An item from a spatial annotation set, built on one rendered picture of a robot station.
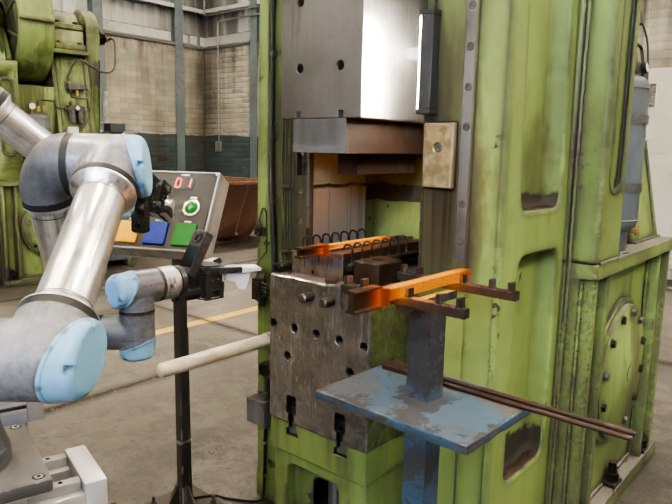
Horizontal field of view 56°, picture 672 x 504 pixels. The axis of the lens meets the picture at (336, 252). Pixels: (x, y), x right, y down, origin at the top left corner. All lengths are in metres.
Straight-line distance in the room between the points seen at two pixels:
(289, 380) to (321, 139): 0.71
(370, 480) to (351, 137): 0.95
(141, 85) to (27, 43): 4.68
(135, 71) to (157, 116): 0.78
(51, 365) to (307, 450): 1.16
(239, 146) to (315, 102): 9.17
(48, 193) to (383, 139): 0.98
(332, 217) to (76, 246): 1.20
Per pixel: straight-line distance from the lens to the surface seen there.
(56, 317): 0.96
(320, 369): 1.82
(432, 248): 1.76
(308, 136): 1.84
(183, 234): 2.03
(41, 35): 6.48
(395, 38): 1.85
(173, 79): 11.33
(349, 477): 1.88
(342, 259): 1.77
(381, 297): 1.25
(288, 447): 2.01
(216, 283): 1.52
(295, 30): 1.90
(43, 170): 1.25
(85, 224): 1.09
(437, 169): 1.71
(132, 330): 1.42
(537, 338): 2.08
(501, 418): 1.40
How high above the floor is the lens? 1.28
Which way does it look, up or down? 9 degrees down
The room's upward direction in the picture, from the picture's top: 1 degrees clockwise
